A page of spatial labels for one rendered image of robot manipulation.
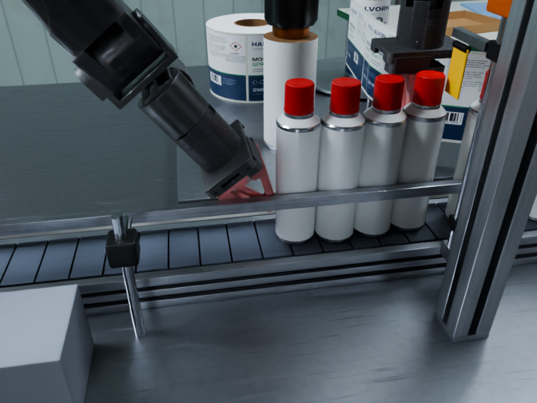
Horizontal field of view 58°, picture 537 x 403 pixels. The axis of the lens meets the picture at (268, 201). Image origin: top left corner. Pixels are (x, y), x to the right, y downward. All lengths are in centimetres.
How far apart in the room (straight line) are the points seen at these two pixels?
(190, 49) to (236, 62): 249
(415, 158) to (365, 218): 10
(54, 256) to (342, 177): 37
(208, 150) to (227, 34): 54
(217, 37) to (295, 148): 55
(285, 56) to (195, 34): 274
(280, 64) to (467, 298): 45
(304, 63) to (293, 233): 30
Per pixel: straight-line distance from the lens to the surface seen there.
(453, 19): 239
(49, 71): 356
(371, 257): 63
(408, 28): 63
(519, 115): 46
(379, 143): 58
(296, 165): 57
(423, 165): 63
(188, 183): 77
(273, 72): 81
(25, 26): 351
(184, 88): 52
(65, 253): 66
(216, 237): 64
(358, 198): 59
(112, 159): 99
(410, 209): 66
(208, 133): 53
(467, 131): 66
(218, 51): 107
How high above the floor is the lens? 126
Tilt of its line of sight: 32 degrees down
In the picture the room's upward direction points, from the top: straight up
